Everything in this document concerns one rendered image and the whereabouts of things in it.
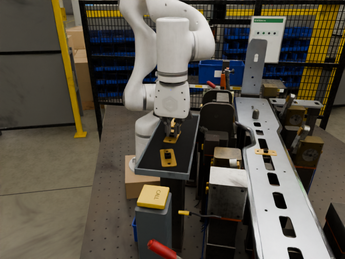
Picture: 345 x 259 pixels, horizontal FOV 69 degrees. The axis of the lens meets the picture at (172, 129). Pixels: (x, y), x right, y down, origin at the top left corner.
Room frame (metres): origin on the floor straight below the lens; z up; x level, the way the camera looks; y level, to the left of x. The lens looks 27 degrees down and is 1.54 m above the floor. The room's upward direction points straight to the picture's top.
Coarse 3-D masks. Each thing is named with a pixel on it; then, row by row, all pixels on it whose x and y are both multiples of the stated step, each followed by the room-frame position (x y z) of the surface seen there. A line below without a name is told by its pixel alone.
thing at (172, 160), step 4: (160, 152) 0.59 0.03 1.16; (164, 152) 0.59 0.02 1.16; (168, 152) 0.59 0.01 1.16; (172, 152) 0.59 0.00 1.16; (164, 156) 0.57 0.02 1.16; (168, 156) 0.56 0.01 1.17; (172, 156) 0.57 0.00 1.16; (164, 160) 0.55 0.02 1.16; (168, 160) 0.55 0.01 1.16; (172, 160) 0.55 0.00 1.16; (164, 164) 0.53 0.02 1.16; (168, 164) 0.53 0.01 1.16; (172, 164) 0.53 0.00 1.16; (176, 164) 0.53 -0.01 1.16
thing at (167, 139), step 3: (171, 129) 0.73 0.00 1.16; (171, 132) 0.70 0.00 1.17; (180, 132) 0.71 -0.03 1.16; (171, 135) 0.68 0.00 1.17; (165, 138) 0.67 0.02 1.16; (168, 138) 0.67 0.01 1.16; (171, 138) 0.67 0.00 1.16; (174, 138) 0.67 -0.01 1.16; (177, 138) 0.67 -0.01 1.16; (165, 141) 0.65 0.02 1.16; (168, 141) 0.65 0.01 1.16; (171, 141) 0.65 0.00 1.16; (174, 141) 0.65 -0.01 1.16
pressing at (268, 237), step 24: (240, 120) 1.16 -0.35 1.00; (264, 120) 1.16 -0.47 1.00; (264, 168) 0.74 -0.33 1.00; (288, 168) 0.74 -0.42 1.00; (264, 192) 0.62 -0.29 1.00; (288, 192) 0.62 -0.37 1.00; (264, 216) 0.52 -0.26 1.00; (288, 216) 0.52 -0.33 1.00; (312, 216) 0.52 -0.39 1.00; (264, 240) 0.44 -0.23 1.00; (288, 240) 0.44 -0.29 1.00; (312, 240) 0.44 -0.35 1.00
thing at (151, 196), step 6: (144, 186) 0.45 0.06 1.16; (150, 186) 0.45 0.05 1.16; (156, 186) 0.45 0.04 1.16; (144, 192) 0.43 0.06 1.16; (150, 192) 0.43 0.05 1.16; (156, 192) 0.43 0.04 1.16; (162, 192) 0.43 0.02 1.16; (168, 192) 0.44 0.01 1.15; (138, 198) 0.41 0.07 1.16; (144, 198) 0.41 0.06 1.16; (150, 198) 0.41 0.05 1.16; (156, 198) 0.41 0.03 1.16; (162, 198) 0.41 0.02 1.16; (138, 204) 0.40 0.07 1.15; (144, 204) 0.40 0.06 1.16; (150, 204) 0.40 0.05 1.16; (156, 204) 0.40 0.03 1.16; (162, 204) 0.40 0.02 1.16
